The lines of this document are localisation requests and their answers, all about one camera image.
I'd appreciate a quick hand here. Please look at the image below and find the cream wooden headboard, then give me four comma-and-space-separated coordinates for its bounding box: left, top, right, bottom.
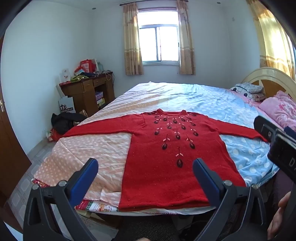
240, 67, 296, 100

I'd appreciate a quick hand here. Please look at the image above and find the yellow curtain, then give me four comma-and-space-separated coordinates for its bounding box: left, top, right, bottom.
246, 0, 296, 80

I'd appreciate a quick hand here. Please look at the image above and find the polka dot bedsheet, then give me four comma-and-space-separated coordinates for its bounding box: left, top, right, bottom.
32, 81, 281, 216

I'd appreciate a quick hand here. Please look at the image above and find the window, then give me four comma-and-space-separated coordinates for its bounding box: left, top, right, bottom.
138, 9, 179, 65

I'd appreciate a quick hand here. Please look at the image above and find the beige patterned curtain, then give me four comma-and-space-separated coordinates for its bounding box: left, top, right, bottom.
122, 2, 144, 76
176, 0, 195, 75

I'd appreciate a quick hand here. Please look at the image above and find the pink quilt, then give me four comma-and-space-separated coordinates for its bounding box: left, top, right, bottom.
258, 90, 296, 132

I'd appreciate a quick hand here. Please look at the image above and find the person's right hand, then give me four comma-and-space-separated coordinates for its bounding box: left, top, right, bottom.
267, 192, 292, 241

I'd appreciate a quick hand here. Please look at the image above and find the patterned pillow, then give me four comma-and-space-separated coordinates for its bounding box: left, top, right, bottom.
229, 83, 266, 102

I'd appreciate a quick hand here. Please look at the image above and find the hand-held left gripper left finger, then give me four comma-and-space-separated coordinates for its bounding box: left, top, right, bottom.
23, 158, 99, 241

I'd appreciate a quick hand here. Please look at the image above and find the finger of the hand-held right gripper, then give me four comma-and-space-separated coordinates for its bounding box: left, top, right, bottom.
254, 115, 279, 143

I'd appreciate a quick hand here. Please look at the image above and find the black clothing pile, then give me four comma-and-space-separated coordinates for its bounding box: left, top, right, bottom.
51, 113, 87, 135

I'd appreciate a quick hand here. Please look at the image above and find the red box on desk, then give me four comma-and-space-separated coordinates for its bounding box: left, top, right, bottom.
80, 60, 96, 73

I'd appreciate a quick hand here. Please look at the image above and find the brown wooden desk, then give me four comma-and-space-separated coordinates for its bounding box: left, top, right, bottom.
59, 72, 115, 114

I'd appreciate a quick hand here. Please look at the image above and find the curtain rod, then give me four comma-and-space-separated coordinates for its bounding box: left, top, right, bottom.
119, 0, 188, 6

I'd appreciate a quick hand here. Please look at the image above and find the white paper bag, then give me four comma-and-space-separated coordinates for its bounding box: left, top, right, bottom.
58, 96, 77, 114

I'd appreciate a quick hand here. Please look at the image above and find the red knitted sweater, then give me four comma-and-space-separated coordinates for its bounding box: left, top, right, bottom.
60, 109, 270, 212

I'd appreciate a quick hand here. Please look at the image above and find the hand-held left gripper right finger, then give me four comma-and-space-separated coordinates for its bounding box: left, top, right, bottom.
192, 158, 274, 241

